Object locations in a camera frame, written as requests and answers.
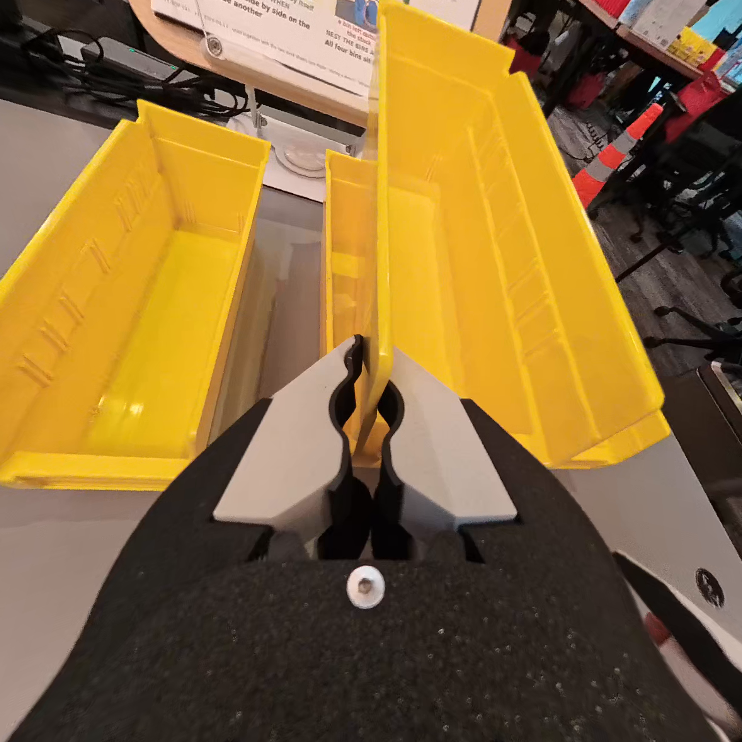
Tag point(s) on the orange traffic cone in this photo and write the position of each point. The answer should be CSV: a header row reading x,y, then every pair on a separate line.
x,y
608,162

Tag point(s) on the red bag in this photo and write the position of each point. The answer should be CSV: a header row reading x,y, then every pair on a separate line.
x,y
695,98

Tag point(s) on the printed instruction sheet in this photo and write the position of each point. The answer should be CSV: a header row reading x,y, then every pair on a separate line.
x,y
278,35

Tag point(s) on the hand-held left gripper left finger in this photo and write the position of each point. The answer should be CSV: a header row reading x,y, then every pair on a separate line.
x,y
284,464

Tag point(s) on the cluttered table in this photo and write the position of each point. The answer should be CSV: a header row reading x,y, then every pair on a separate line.
x,y
637,40

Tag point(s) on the round metal desk screw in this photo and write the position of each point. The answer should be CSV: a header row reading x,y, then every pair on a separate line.
x,y
709,586

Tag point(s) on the wooden sign board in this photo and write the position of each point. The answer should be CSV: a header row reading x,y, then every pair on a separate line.
x,y
191,75

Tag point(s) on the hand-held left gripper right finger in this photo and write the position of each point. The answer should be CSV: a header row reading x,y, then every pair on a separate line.
x,y
452,464

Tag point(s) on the yellow plastic storage bin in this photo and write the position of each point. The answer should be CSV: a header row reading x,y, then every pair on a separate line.
x,y
345,261
145,319
464,232

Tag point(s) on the black power adapter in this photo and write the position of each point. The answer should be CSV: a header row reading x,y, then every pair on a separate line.
x,y
127,58

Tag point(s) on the grey desk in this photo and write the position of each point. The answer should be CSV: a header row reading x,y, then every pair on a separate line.
x,y
58,550

